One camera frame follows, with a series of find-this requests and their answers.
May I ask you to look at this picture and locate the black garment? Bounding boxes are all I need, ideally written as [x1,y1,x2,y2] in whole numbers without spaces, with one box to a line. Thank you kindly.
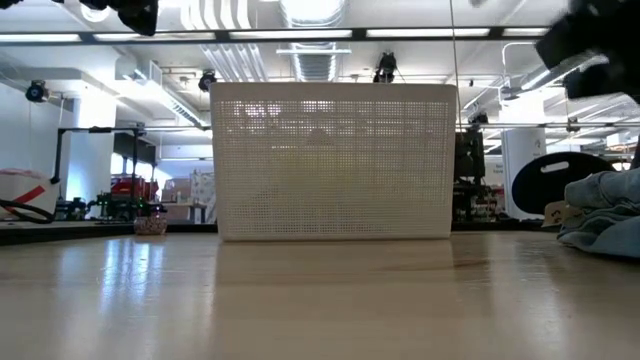
[563,59,640,104]

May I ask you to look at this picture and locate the black office chair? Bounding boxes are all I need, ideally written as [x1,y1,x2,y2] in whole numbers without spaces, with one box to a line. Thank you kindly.
[511,151,617,216]

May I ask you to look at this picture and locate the red machine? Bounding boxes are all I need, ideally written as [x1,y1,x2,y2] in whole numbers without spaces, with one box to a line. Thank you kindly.
[110,174,160,204]

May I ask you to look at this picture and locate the black equipment rack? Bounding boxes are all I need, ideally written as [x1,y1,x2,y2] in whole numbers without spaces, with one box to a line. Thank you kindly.
[453,113,487,221]

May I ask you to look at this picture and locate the stacked cardboard boxes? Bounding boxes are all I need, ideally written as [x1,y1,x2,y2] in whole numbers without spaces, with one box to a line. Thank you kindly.
[162,169,216,224]

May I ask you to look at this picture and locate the white handwritten paper tag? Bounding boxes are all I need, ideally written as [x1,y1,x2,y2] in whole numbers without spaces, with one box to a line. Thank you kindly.
[542,200,584,229]

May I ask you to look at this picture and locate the blue-grey garment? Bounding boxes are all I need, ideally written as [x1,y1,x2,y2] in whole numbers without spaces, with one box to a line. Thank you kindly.
[556,167,640,260]

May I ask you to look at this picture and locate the white bin red stripe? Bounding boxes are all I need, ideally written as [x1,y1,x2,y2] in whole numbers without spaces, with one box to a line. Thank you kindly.
[0,168,60,221]

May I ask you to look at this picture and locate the small patterned pot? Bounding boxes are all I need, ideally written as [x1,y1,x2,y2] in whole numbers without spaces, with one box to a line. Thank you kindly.
[132,209,169,237]

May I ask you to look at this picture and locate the white perforated plastic basket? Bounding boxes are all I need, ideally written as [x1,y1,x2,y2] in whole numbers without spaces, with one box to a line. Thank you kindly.
[209,82,459,243]

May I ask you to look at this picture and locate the thin hanging cable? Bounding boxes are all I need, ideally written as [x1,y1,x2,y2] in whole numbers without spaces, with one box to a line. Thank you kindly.
[448,0,460,126]

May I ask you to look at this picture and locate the black metal stand frame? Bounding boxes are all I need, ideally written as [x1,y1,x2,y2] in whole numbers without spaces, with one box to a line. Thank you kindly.
[49,126,146,221]

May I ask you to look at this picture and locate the black overhead camera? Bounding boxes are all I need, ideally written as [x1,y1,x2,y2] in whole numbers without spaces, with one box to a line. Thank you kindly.
[373,51,399,84]

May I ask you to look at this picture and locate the black aluminium table frame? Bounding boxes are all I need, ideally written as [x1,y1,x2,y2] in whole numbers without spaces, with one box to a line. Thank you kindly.
[0,25,640,247]

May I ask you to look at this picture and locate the black looped cable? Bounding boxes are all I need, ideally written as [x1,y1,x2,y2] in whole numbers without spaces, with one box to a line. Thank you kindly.
[0,198,56,225]

